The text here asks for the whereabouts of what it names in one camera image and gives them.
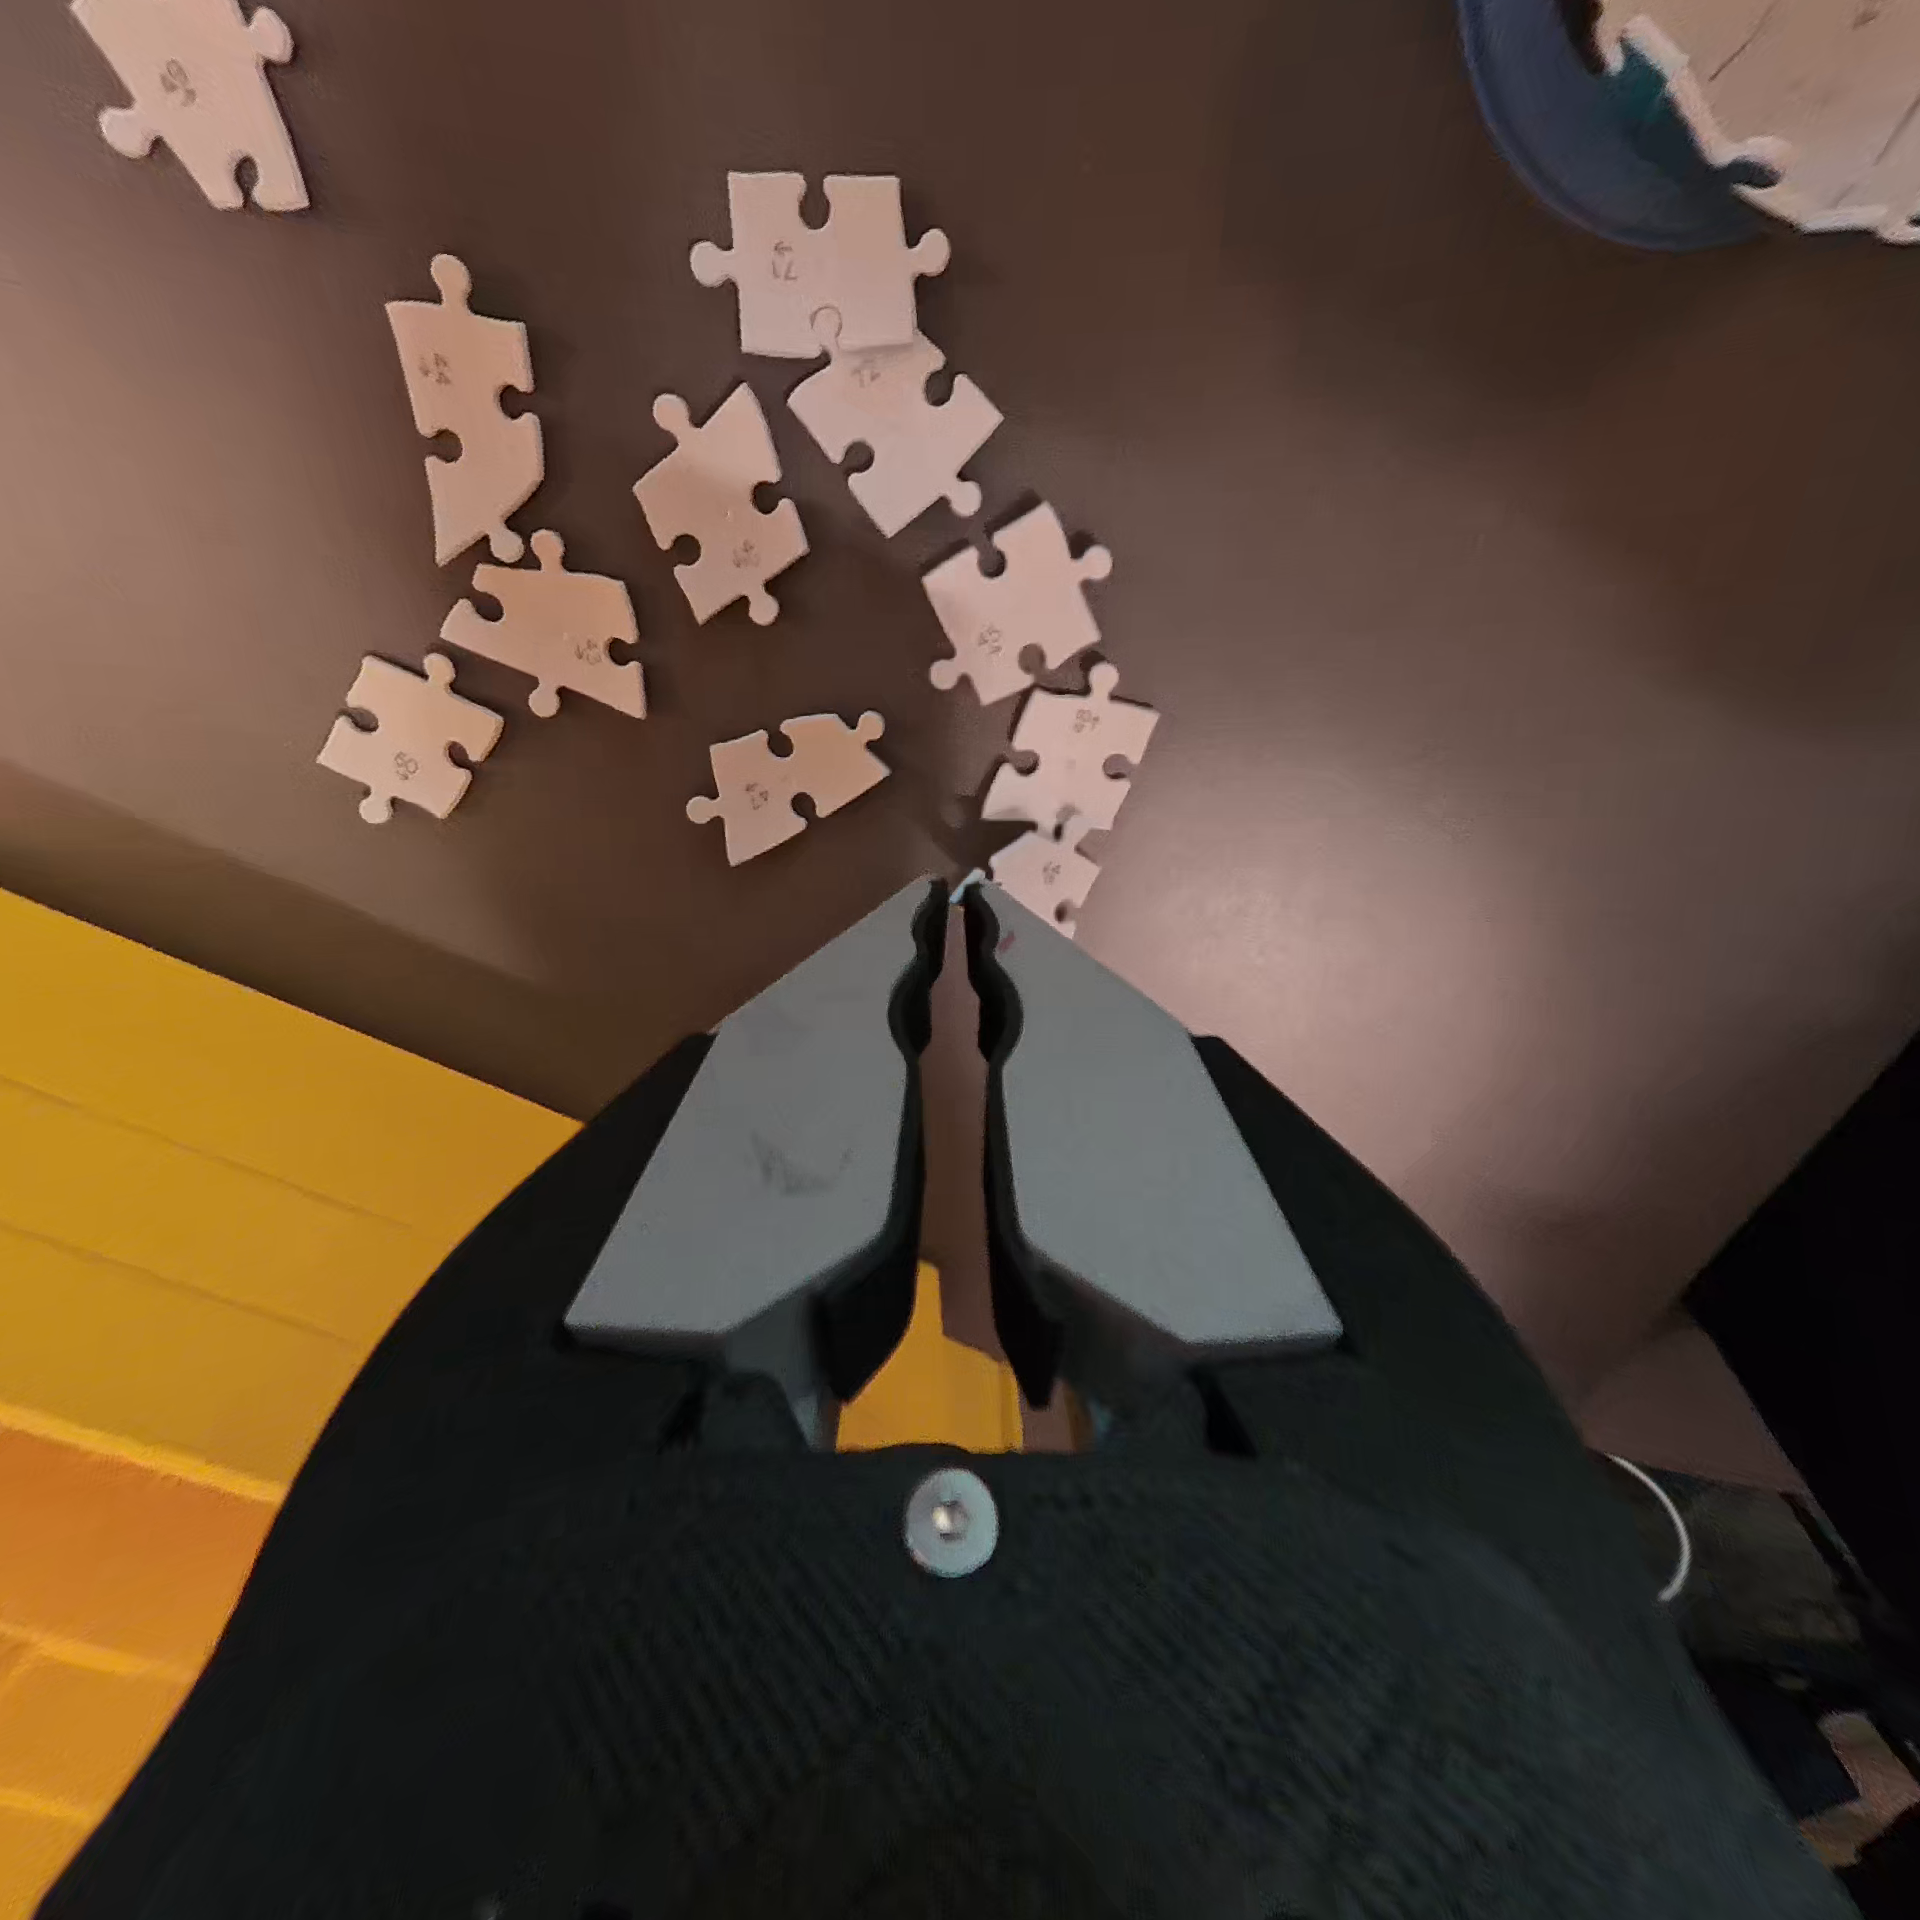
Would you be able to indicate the blue round stand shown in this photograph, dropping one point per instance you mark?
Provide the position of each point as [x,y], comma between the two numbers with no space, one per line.
[1590,149]

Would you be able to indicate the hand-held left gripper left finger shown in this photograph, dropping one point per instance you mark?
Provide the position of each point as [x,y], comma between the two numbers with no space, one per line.
[781,1171]

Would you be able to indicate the white puzzle pieces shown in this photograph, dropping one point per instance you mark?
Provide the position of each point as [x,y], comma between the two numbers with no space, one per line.
[720,511]

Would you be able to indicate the single white jigsaw piece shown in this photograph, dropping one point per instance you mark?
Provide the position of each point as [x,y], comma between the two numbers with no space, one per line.
[1049,875]

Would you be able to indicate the partly built puzzle ball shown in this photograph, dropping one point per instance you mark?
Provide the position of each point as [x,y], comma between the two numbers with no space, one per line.
[1799,105]

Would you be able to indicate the yellow plastic bin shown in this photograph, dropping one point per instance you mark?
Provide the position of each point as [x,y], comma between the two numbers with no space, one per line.
[181,1171]

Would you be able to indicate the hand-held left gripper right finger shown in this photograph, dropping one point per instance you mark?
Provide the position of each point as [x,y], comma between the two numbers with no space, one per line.
[1142,1185]

